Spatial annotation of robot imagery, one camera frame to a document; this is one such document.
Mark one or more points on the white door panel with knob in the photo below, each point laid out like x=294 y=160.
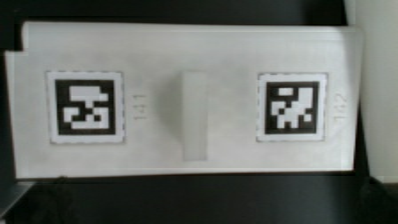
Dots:
x=153 y=99

